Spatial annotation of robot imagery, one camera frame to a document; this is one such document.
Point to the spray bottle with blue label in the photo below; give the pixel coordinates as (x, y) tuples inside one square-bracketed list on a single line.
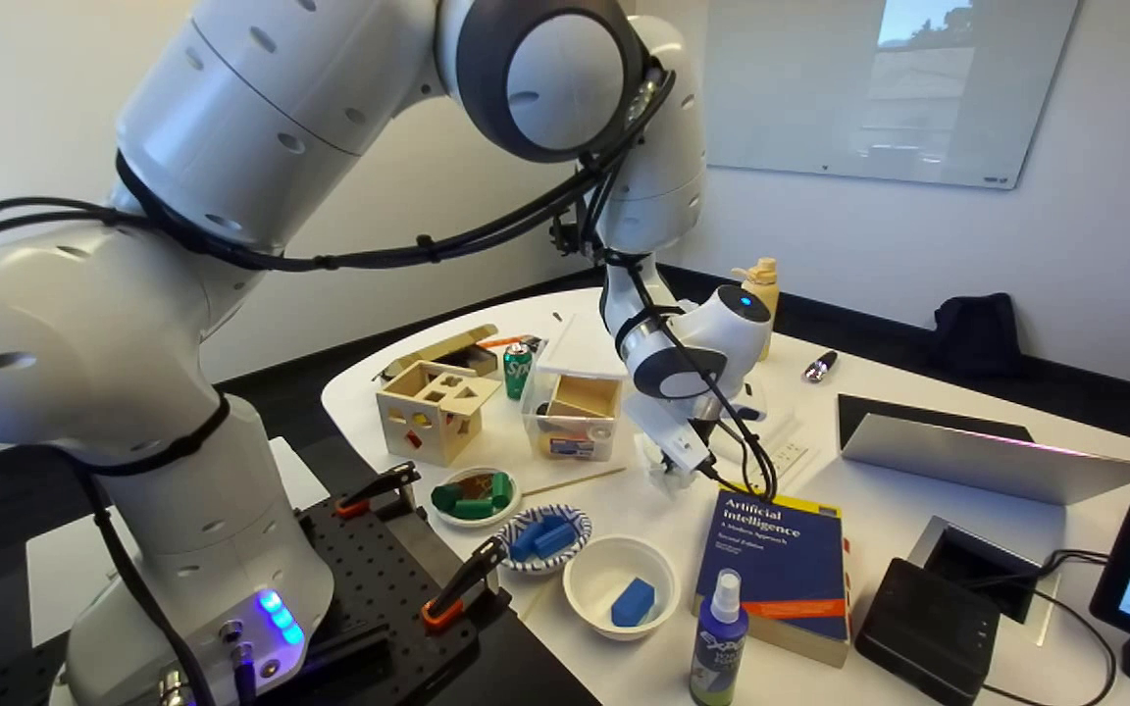
[(719, 647)]

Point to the thin wooden stick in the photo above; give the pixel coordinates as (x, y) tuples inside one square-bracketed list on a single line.
[(575, 481)]

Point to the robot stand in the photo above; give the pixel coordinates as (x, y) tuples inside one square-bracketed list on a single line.
[(379, 598)]

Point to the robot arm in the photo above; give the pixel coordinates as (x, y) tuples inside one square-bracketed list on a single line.
[(231, 147)]

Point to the orange pen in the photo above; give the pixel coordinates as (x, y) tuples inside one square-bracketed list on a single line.
[(501, 342)]

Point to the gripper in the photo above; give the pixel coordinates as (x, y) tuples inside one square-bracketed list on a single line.
[(730, 410)]

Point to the black box device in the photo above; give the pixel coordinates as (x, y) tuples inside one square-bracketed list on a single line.
[(928, 628)]

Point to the white bowl with brown inside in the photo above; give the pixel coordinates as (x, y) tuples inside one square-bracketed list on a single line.
[(475, 485)]

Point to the green soda can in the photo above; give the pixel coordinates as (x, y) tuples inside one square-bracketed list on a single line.
[(518, 373)]

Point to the blue hardcover book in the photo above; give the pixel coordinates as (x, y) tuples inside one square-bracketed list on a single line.
[(771, 569)]

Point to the open cardboard box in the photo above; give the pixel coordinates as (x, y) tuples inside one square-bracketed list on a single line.
[(447, 348)]

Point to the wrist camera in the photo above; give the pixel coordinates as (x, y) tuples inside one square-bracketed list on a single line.
[(668, 431)]

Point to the black marker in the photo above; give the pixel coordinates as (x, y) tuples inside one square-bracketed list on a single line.
[(820, 367)]

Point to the wooden shape sorter box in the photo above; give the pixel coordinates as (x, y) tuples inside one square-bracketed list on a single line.
[(428, 417)]

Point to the silver laptop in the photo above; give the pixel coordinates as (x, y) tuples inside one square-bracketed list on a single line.
[(987, 456)]

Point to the black clamp with orange tips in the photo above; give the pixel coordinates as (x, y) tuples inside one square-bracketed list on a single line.
[(462, 586), (379, 488)]

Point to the whiteboard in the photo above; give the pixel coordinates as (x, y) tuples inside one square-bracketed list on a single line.
[(820, 88)]

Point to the beige bottle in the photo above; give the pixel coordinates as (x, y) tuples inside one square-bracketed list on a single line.
[(763, 294)]

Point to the black backpack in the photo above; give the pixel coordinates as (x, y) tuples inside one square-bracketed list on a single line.
[(977, 333)]

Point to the small wooden box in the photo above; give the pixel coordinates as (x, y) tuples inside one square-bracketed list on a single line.
[(585, 394)]

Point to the green cylinder block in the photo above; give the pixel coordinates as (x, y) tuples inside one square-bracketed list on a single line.
[(501, 490)]

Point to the clear plastic container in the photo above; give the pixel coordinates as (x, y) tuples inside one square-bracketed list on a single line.
[(575, 431)]

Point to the blue rectangular block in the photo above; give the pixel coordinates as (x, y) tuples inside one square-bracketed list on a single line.
[(634, 603)]

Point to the white power socket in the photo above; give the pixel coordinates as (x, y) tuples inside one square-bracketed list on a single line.
[(789, 456)]

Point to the blue patterned bowl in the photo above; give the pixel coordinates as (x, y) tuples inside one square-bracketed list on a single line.
[(575, 520)]

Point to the white wipe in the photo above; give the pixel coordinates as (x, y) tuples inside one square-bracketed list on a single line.
[(658, 469)]

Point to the white container lid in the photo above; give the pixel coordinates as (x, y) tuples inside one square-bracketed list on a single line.
[(580, 345)]

